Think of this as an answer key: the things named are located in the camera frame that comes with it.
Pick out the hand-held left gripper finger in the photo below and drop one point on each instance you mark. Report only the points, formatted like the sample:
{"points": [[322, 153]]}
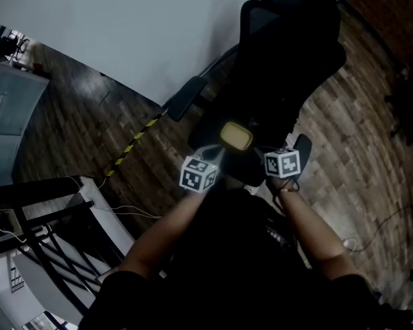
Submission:
{"points": [[222, 158], [206, 151]]}

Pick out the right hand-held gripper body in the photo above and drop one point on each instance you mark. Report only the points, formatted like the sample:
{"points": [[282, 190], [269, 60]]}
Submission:
{"points": [[283, 163]]}

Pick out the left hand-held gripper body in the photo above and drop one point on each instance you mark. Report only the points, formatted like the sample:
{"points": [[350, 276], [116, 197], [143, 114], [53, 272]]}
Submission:
{"points": [[198, 175]]}

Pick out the beige rectangular plastic tray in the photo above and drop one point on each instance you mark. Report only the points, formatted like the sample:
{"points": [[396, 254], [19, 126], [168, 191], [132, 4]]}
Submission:
{"points": [[236, 136]]}

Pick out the person's left forearm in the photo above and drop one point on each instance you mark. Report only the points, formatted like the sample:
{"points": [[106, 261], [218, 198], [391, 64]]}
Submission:
{"points": [[158, 239]]}

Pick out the person's right forearm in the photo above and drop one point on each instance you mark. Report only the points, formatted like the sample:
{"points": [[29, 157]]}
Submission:
{"points": [[313, 232]]}

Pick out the yellow-black floor tape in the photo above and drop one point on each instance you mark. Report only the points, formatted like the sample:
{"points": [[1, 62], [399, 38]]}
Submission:
{"points": [[134, 143]]}

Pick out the black mesh office chair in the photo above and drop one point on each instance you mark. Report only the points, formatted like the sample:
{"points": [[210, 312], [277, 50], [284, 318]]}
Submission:
{"points": [[278, 64]]}

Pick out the white power adapter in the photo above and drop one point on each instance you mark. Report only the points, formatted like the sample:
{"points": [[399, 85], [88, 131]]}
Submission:
{"points": [[350, 244]]}

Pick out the person's dark t-shirt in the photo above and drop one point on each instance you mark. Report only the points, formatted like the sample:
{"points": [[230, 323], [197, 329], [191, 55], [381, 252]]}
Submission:
{"points": [[234, 280]]}

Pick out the glass partition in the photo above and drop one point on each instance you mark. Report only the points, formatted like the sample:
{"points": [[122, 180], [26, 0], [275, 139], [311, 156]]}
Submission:
{"points": [[7, 115]]}

